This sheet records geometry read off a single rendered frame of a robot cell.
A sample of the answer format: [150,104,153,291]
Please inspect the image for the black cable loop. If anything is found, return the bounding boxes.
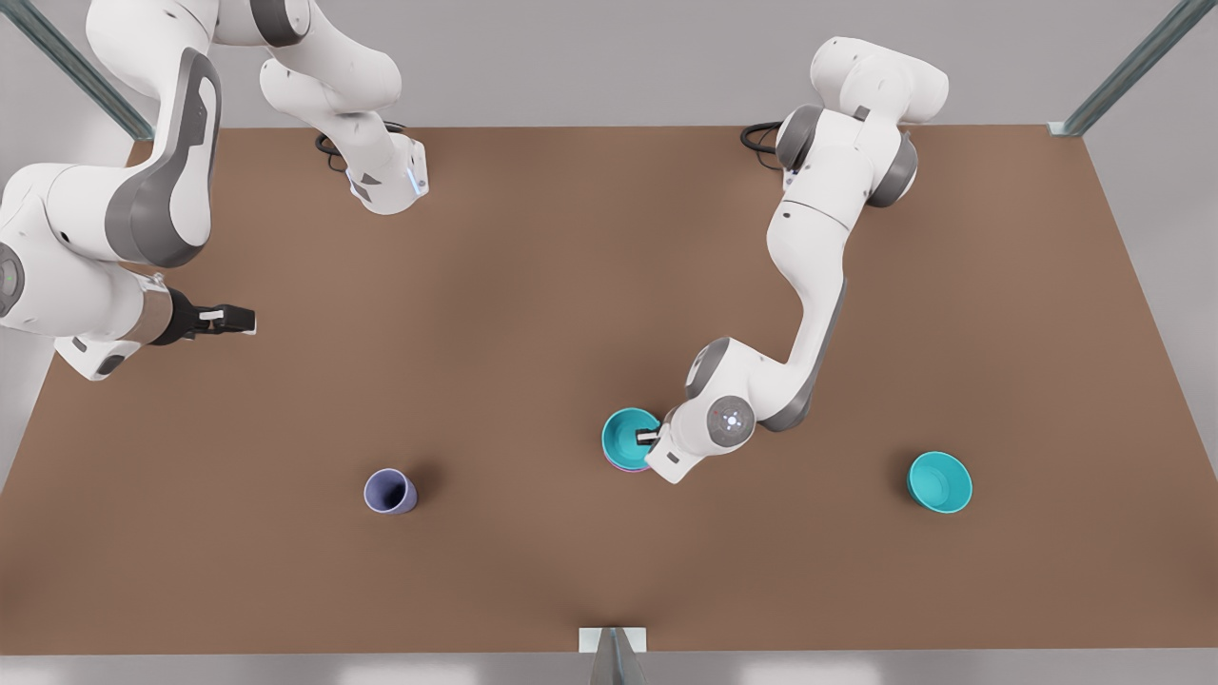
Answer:
[739,121,789,173]
[314,121,408,175]

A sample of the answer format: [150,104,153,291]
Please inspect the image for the silver frame post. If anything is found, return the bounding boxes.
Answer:
[0,0,156,143]
[578,625,649,685]
[1046,0,1218,138]

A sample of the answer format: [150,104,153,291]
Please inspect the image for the purple cup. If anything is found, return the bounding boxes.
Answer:
[363,467,420,517]

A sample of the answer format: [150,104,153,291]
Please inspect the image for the teal blue bowl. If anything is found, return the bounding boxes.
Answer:
[906,451,974,516]
[601,408,664,470]

